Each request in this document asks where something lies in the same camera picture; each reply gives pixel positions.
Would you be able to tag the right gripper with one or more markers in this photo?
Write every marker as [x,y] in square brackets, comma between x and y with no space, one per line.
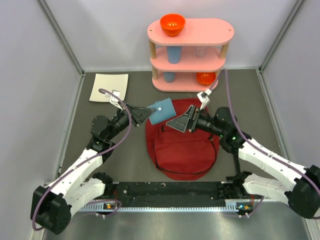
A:
[186,122]

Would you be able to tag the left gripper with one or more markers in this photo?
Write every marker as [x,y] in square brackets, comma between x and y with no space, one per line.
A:
[140,114]

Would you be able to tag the blue snap wallet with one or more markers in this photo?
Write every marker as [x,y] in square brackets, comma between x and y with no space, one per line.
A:
[164,110]

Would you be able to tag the red student backpack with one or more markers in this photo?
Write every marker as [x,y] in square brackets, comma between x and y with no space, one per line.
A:
[182,156]

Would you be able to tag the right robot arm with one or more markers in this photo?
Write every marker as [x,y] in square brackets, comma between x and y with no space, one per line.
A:
[292,184]

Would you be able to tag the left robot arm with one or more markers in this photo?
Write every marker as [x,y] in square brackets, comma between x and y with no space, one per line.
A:
[53,206]

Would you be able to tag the white paper sheet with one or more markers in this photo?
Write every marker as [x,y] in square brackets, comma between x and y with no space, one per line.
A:
[114,83]

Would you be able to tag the lower blue cup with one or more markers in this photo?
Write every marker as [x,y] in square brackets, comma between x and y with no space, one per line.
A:
[169,77]

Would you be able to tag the blue cup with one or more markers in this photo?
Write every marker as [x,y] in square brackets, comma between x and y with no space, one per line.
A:
[169,77]
[174,54]

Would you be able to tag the orange bowl on bottom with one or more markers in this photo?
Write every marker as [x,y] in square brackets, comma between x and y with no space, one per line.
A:
[206,78]

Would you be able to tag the orange bowl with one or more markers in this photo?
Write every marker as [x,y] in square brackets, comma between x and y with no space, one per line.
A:
[172,24]
[206,78]

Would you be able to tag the pink three-tier shelf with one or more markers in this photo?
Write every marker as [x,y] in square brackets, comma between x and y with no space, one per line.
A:
[213,33]

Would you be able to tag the upper blue cup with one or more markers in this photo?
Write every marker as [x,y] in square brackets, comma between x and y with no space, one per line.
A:
[174,54]

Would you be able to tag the clear glass on shelf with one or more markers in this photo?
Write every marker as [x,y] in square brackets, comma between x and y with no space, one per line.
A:
[200,52]

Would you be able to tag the orange bowl on top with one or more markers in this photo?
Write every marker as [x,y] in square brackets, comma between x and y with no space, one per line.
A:
[172,24]

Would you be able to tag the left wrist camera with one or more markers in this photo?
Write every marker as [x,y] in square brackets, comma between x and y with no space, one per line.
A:
[115,99]

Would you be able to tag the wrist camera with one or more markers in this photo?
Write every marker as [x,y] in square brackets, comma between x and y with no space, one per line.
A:
[203,97]
[115,99]

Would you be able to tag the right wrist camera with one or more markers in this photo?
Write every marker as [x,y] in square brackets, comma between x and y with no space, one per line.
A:
[203,97]

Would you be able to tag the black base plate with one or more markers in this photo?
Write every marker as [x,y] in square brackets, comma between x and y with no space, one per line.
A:
[175,194]

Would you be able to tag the grey cable duct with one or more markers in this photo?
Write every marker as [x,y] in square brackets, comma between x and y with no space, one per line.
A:
[225,206]

